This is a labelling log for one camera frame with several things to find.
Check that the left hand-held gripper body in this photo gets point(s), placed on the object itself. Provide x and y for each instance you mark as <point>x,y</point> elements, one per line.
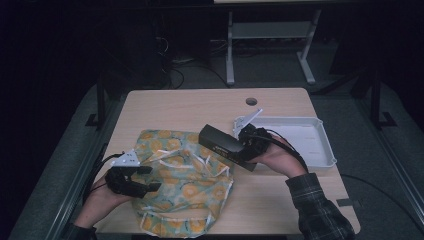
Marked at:
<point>120,180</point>

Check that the aluminium rail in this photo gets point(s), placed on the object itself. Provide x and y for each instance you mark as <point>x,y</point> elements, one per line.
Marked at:
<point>73,186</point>
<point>393,163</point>

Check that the grey tape strip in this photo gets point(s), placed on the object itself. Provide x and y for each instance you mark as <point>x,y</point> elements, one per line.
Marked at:
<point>345,202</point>

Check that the white metal stand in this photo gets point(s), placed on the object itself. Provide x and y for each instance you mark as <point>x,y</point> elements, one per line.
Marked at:
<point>270,30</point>

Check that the white plastic tray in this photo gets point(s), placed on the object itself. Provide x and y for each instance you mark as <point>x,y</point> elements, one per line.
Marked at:
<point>310,140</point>

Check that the orange patterned cloth bag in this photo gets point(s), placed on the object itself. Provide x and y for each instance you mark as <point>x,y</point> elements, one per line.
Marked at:
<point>186,186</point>

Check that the black metal post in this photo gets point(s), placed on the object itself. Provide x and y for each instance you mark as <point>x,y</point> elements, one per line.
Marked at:
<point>376,100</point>
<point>100,100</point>

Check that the black box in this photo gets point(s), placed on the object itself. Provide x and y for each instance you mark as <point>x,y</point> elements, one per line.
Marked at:
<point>221,143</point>

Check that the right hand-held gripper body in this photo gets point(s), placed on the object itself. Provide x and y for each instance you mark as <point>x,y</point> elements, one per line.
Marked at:
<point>255,143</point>

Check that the person's right hand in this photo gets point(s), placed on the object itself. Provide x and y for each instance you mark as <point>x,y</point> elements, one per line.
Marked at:
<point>283,160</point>

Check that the person's left hand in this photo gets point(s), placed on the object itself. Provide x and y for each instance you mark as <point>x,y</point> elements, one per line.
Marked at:
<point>105,196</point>

